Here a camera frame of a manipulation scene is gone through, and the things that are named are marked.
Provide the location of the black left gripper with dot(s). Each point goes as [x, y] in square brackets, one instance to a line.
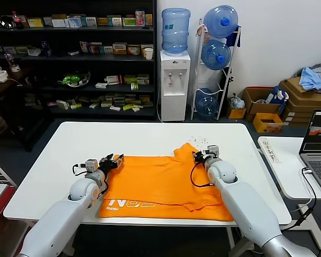
[107, 166]

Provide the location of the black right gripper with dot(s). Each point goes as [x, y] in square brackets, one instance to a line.
[201, 157]

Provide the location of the orange t-shirt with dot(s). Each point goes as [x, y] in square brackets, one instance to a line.
[155, 182]

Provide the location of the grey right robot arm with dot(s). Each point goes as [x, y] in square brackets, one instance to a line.
[246, 203]

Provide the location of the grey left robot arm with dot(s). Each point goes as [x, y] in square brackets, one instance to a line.
[56, 222]

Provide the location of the scattered dark crumbs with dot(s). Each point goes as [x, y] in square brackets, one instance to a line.
[198, 141]

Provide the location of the blue water cooler jug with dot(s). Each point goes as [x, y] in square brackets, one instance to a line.
[175, 32]
[215, 54]
[219, 22]
[206, 105]

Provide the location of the yellow green medicine box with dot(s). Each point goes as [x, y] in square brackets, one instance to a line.
[130, 79]
[128, 107]

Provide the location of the small yellow cardboard box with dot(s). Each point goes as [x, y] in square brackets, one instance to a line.
[236, 113]

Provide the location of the white water dispenser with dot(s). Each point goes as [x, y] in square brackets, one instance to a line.
[174, 91]

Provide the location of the crumpled plastic bag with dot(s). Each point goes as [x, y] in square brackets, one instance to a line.
[236, 101]

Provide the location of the flat white medicine box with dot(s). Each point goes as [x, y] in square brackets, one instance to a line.
[73, 52]
[101, 85]

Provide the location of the small green white box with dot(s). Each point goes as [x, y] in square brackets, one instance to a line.
[134, 86]

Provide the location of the white handwritten paper strip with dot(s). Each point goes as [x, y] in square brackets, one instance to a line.
[270, 151]

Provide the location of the open brown cardboard box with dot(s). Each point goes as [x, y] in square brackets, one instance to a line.
[259, 105]

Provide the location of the black folded tripod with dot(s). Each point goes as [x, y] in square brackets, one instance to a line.
[229, 80]

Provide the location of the white metal jug rack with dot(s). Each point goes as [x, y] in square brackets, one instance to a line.
[230, 80]

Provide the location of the bowl with green packets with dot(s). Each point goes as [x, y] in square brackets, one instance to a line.
[75, 79]

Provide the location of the white side table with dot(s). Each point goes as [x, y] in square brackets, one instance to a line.
[286, 171]

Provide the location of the black shelving unit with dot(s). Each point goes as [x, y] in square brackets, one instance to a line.
[69, 67]

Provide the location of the blue white bag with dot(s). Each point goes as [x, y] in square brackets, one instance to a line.
[279, 96]

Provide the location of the teal white medicine box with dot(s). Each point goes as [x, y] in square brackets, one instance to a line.
[107, 50]

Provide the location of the orange white medicine box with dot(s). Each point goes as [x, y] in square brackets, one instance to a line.
[120, 49]

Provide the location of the white mug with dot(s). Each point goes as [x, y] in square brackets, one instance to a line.
[148, 54]

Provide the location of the pink white medicine box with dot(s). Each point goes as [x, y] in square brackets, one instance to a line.
[83, 46]

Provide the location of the grey laptop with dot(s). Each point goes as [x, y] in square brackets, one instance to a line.
[317, 160]

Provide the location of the beige cloth strip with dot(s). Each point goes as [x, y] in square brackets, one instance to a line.
[200, 30]

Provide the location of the blue plastic bottle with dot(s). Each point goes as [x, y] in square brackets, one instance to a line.
[46, 49]

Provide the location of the brown wooden desk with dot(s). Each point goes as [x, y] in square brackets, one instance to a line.
[2, 88]

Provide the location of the light blue garment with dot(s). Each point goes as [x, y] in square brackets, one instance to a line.
[311, 79]

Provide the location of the clear plastic bottle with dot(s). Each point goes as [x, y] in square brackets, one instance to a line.
[12, 63]

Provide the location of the blue white medicine box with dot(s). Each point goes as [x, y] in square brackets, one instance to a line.
[75, 22]

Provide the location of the orange yellow medicine box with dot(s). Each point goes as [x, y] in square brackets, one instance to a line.
[148, 20]

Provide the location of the tall colourful box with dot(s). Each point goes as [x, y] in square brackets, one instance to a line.
[140, 18]

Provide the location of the cola bottle red cap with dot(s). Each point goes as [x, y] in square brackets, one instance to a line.
[17, 21]

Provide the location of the shiny black round object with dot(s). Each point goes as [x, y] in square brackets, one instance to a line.
[7, 22]

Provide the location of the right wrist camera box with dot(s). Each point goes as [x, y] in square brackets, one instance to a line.
[212, 151]

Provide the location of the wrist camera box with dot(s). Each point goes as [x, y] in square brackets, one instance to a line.
[91, 165]
[212, 151]

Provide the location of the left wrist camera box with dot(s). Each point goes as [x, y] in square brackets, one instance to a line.
[91, 165]

